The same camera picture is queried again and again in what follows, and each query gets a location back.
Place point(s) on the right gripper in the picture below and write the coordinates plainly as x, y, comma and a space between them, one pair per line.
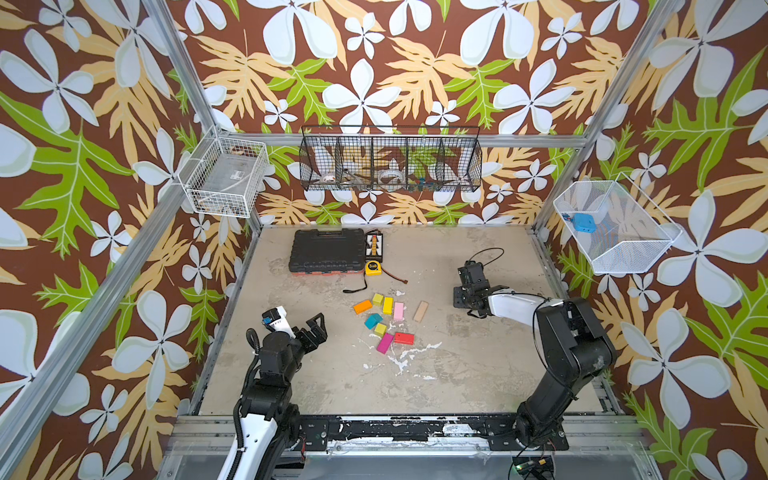
468, 292

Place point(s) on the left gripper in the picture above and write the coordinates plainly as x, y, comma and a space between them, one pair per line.
319, 334

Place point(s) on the natural wood plank block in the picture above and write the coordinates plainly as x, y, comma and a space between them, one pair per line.
421, 311

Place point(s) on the magenta wood block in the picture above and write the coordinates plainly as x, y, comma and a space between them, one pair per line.
385, 343

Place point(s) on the pink wood block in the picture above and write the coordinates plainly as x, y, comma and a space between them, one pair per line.
398, 312

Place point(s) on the red wood block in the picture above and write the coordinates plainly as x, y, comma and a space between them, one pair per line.
404, 338

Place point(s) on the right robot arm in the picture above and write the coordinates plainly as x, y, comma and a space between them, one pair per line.
569, 340

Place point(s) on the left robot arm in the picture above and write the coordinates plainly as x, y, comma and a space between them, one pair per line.
266, 422

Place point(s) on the orange wood block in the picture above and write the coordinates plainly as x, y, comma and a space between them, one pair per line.
363, 307

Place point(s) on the teal wood block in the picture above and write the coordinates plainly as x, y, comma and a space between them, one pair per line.
372, 321

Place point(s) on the yellow wood block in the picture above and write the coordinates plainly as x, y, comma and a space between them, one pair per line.
388, 306

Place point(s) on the black and red tool case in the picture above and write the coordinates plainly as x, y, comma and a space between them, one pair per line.
327, 252

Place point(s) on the yellow tape measure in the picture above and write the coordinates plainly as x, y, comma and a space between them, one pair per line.
373, 268

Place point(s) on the blue object in basket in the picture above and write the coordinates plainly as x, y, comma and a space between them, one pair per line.
583, 223

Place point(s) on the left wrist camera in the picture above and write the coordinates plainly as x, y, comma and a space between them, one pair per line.
275, 319

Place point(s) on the black wire basket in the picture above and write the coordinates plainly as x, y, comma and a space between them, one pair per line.
391, 158

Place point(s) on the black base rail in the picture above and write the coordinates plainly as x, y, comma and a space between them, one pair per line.
317, 431

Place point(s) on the white wire basket right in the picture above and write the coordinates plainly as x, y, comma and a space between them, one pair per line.
633, 231

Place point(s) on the white wire basket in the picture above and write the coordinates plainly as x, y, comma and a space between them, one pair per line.
224, 175
633, 231

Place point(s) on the white wire basket left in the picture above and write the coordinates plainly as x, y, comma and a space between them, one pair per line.
224, 175

